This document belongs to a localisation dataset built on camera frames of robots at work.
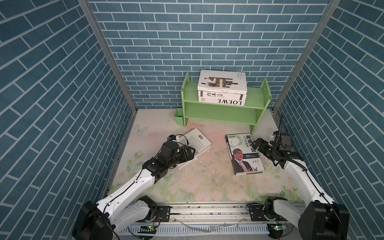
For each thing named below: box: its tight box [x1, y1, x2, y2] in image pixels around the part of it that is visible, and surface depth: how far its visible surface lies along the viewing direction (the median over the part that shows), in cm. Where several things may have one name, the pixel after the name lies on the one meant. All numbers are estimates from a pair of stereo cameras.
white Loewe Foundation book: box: [198, 92, 247, 107], surface depth 85 cm
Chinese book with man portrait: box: [225, 133, 265, 176], surface depth 93 cm
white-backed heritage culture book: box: [198, 87, 247, 95], surface depth 82 cm
